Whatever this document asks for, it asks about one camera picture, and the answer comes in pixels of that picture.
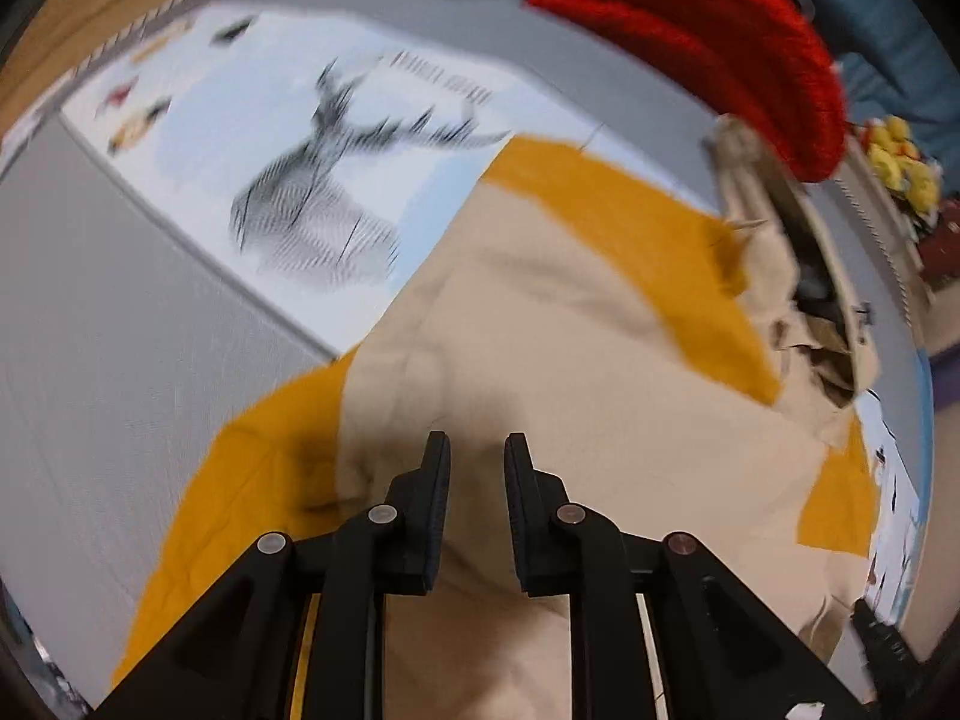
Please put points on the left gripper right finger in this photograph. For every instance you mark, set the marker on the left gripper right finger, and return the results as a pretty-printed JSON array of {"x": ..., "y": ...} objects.
[{"x": 658, "y": 628}]

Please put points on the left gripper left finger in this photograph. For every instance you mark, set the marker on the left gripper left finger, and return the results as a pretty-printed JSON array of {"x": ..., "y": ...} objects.
[{"x": 297, "y": 627}]

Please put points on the beige and orange hoodie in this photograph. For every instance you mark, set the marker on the beige and orange hoodie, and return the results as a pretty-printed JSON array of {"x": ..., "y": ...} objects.
[{"x": 655, "y": 359}]

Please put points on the dark red bag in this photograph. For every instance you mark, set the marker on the dark red bag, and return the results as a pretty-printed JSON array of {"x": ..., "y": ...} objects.
[{"x": 940, "y": 251}]

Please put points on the grey printed bed sheet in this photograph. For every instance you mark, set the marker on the grey printed bed sheet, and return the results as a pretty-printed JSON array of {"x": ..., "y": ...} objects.
[{"x": 231, "y": 194}]

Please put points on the yellow plush toys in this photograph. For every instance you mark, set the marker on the yellow plush toys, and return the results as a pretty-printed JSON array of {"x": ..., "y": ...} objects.
[{"x": 900, "y": 166}]

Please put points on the blue curtain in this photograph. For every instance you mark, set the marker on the blue curtain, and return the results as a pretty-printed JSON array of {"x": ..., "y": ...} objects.
[{"x": 891, "y": 63}]

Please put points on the red folded blanket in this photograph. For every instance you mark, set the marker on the red folded blanket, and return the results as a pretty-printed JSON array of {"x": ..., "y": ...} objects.
[{"x": 756, "y": 59}]

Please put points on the wooden headboard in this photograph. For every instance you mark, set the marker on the wooden headboard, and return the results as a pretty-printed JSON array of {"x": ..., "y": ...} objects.
[{"x": 112, "y": 7}]

